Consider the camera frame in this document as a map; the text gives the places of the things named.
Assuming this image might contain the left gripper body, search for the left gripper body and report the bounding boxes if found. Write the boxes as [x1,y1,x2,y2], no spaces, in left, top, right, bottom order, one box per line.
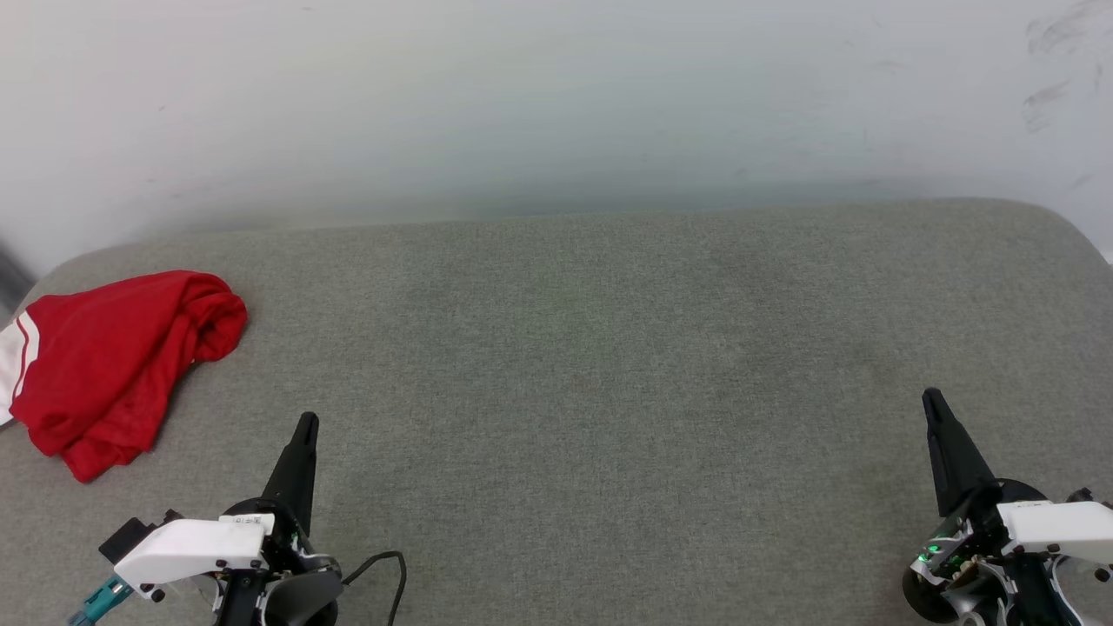
[113,497,343,626]

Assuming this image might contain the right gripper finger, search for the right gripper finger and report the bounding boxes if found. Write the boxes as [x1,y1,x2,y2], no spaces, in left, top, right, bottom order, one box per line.
[932,389,999,510]
[923,389,971,519]

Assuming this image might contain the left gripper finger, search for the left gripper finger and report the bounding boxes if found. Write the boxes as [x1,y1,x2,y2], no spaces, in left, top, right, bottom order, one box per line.
[260,413,310,512]
[291,413,320,534]

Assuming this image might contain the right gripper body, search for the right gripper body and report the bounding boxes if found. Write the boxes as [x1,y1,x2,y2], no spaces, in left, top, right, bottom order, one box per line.
[909,478,1113,626]

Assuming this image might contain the red and white basketball jersey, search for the red and white basketball jersey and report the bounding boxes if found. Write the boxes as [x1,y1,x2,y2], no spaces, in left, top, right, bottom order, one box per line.
[0,270,250,484]

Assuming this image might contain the grey fabric sofa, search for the grey fabric sofa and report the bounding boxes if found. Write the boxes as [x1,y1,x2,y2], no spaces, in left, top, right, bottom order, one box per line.
[0,198,1113,626]

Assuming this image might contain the teal left camera connector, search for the teal left camera connector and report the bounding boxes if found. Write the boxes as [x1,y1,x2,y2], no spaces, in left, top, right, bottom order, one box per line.
[68,576,133,626]

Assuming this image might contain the thin black cable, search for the thin black cable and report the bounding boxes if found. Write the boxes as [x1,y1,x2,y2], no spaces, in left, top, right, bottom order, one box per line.
[342,550,408,626]

